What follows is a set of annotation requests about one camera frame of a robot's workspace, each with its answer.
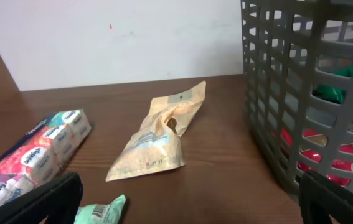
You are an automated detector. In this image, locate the beige snack pouch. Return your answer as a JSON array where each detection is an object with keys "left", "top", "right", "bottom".
[{"left": 106, "top": 81, "right": 206, "bottom": 182}]

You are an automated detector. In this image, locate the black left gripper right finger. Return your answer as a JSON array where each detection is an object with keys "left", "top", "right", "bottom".
[{"left": 299, "top": 170, "right": 353, "bottom": 224}]

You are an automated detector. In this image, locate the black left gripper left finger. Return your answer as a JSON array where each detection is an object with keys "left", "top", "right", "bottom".
[{"left": 0, "top": 172, "right": 83, "bottom": 224}]

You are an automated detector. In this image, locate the colourful tissue multipack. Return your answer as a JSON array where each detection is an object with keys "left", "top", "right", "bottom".
[{"left": 0, "top": 109, "right": 92, "bottom": 206}]

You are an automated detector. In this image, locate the grey plastic basket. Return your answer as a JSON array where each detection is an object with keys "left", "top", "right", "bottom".
[{"left": 240, "top": 1, "right": 353, "bottom": 194}]

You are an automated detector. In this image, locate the green coffee bag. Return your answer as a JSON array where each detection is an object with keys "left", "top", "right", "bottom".
[{"left": 313, "top": 63, "right": 353, "bottom": 104}]

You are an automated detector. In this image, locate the mint green small packet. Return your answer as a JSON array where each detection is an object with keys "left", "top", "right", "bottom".
[{"left": 74, "top": 195, "right": 126, "bottom": 224}]

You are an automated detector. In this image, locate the red spaghetti packet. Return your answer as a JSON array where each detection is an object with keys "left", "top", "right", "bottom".
[{"left": 267, "top": 125, "right": 353, "bottom": 194}]

